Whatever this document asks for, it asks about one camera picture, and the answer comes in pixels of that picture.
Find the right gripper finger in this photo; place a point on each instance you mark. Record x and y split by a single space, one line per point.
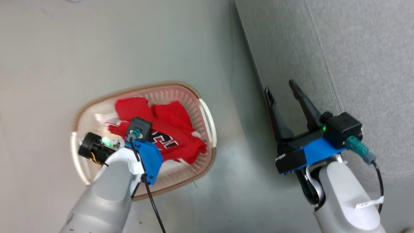
307 106
278 121

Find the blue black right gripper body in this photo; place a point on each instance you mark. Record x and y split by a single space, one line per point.
315 153

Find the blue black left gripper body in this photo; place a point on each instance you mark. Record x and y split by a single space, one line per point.
150 161

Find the red jersey with black number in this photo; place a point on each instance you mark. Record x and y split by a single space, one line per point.
174 126

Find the red garment with white trim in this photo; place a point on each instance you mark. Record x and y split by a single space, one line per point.
131 108

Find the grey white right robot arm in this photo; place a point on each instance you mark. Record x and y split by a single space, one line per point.
343 197

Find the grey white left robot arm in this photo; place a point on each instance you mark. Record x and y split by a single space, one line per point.
103 197

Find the beige perforated plastic laundry basket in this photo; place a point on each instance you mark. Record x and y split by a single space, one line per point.
200 129

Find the grey fabric sofa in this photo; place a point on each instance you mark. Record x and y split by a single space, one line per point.
355 48

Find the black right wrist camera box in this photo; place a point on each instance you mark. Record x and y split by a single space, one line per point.
343 129

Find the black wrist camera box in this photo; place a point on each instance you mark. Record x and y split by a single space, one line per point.
139 124
343 129

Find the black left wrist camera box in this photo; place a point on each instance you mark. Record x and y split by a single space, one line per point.
139 124

